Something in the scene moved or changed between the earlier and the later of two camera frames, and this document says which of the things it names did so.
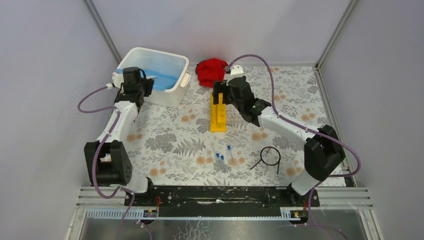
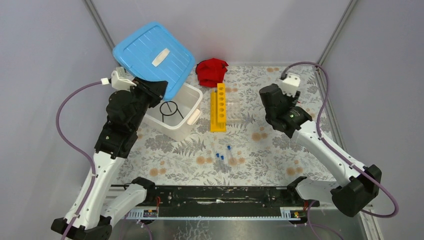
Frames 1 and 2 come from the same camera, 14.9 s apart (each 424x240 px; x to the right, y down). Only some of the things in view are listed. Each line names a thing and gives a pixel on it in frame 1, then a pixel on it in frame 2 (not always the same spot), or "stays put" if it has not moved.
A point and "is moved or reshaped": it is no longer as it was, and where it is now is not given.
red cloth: x=210 y=70 stays put
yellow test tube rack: x=217 y=115 stays put
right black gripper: x=220 y=87 → x=292 y=101
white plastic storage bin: x=162 y=62 → x=174 y=118
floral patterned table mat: x=172 y=146 stays put
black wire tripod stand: x=277 y=162 → x=170 y=110
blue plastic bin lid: x=162 y=81 is moved or reshaped
